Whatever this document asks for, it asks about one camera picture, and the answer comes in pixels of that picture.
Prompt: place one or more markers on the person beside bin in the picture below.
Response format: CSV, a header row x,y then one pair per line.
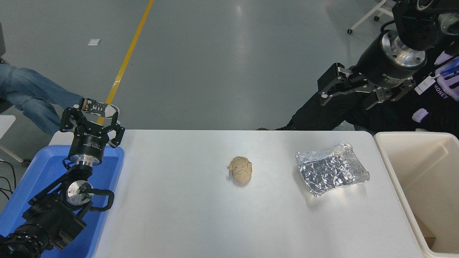
x,y
394,116

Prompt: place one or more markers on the white side table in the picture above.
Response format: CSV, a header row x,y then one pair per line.
x,y
5,123

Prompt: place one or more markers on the silver foil plate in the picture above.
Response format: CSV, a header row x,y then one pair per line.
x,y
328,172

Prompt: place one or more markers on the person in jeans seat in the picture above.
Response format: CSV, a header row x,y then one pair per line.
x,y
28,93

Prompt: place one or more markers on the crumpled tan paper ball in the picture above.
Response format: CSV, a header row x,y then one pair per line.
x,y
241,170

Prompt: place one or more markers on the large pale bin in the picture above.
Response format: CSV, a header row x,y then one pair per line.
x,y
430,161

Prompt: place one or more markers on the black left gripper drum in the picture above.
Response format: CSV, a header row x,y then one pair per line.
x,y
89,143

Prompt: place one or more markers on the white wheeled chair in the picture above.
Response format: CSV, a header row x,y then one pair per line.
x,y
365,15

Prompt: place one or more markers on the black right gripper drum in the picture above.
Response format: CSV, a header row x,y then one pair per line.
x,y
380,68

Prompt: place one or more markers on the brown cardboard piece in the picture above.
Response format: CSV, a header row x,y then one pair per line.
x,y
426,234

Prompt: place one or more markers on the white ID badge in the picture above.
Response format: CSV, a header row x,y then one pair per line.
x,y
425,85

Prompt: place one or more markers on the blue plastic tray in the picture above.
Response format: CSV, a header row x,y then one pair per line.
x,y
46,168

